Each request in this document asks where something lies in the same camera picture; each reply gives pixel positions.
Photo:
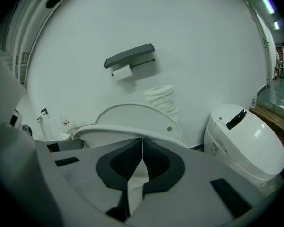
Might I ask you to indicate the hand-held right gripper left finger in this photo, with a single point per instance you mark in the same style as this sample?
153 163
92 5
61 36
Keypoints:
118 164

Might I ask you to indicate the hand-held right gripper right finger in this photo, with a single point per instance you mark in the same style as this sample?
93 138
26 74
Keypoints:
164 168

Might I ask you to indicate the white toilet seat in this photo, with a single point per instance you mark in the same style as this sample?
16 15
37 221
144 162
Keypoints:
104 130

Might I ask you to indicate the white toilet bowl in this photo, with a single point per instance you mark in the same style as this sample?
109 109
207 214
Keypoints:
135 193

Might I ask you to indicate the white toilet lid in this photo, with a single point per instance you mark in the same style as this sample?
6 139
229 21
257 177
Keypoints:
132 115

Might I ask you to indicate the white smart toilet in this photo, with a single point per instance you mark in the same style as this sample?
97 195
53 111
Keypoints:
251 145

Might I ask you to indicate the white toilet paper roll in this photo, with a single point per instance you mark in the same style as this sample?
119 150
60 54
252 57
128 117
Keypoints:
121 74

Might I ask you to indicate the grey toilet paper holder shelf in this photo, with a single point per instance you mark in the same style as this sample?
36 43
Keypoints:
129 53

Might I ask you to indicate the clear plastic bottle red label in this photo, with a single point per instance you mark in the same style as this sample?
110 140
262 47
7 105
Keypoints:
65 121

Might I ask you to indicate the stack of white paper rolls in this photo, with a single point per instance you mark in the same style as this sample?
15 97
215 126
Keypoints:
163 98

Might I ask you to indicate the small clear bottle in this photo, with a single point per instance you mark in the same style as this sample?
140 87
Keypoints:
253 101

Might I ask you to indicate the wooden platform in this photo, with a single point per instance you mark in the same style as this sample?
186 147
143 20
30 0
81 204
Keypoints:
272 122

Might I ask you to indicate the red fire extinguisher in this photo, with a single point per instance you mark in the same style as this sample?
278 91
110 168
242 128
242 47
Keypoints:
276 72

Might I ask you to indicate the black chair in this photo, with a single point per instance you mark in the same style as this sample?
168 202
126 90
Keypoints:
283 68

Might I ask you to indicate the short ceiling light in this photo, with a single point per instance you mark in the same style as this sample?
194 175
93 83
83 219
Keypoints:
276 25

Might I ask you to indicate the long ceiling light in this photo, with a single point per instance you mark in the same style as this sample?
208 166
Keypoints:
268 5

